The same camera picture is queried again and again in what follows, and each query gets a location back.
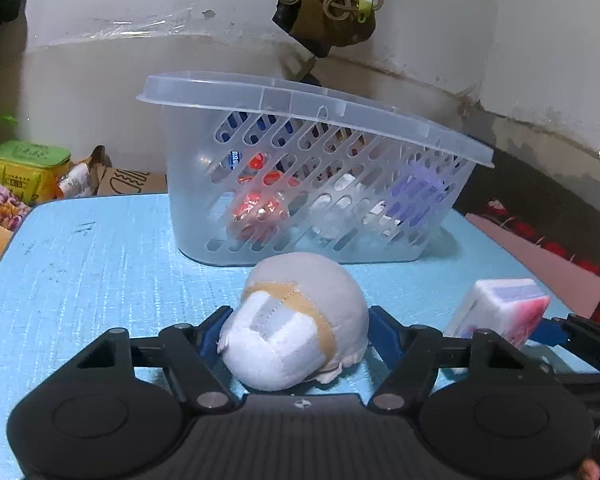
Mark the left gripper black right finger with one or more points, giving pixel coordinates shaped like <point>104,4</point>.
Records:
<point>479,405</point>

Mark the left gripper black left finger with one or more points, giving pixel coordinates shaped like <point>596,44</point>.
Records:
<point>121,405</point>

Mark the pink tissue pack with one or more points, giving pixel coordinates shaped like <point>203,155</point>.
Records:
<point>511,308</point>

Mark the grey white plush toy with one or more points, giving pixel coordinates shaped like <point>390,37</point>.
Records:
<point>301,317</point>

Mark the purple cardboard box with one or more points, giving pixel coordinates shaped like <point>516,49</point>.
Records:
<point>416,194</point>

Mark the dark wooden headboard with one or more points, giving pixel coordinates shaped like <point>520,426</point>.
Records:
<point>532,197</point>

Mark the brown cardboard box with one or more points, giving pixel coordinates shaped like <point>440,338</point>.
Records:
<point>110,181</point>

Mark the small white bottle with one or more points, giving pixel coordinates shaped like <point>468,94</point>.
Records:
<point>77,183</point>

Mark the pink floral cloth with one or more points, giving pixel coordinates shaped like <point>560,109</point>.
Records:
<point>12,210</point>

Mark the red packet in basket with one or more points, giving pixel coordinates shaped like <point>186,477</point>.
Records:
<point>263,208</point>

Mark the white item in basket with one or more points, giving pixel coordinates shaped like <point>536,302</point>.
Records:
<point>347,201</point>

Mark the green tin box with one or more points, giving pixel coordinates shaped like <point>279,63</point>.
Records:
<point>31,171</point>

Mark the clear plastic perforated basket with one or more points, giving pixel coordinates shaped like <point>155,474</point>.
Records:
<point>323,134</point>

